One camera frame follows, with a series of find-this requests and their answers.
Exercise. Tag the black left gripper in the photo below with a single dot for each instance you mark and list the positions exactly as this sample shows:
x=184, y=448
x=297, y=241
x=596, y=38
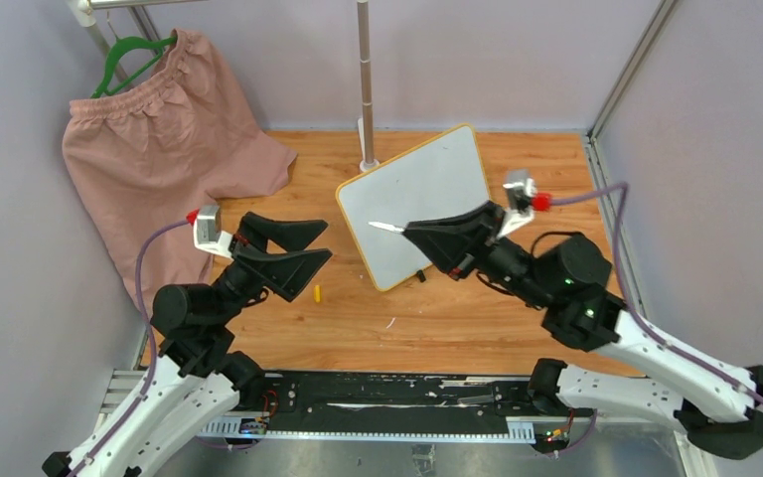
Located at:
x=288, y=272

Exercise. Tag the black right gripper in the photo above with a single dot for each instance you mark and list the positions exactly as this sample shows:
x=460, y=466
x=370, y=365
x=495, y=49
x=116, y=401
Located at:
x=455, y=244

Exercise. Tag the yellow framed whiteboard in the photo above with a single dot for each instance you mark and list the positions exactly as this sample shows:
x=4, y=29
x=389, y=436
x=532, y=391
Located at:
x=440, y=178

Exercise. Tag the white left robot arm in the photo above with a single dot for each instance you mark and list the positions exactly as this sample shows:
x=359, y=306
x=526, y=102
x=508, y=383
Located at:
x=193, y=377

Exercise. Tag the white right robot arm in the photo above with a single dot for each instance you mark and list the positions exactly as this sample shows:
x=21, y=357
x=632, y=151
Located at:
x=714, y=404

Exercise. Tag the metal stand pole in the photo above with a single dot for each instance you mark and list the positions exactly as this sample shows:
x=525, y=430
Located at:
x=366, y=121

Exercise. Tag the pink cloth shorts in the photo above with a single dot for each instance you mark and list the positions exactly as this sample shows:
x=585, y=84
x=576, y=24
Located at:
x=143, y=159

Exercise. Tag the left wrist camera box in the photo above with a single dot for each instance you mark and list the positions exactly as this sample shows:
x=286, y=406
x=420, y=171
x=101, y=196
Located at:
x=208, y=235

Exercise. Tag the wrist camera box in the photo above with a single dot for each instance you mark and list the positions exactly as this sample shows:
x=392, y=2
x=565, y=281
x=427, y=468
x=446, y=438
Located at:
x=520, y=190
x=208, y=235

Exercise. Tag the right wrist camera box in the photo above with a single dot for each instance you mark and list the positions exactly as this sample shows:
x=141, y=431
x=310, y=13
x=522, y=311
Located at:
x=520, y=190

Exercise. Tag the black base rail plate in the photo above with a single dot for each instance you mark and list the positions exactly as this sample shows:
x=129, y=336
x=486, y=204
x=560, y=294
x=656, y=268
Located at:
x=397, y=407

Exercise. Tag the aluminium frame post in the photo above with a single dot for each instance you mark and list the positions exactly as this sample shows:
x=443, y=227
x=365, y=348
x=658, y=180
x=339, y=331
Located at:
x=655, y=27

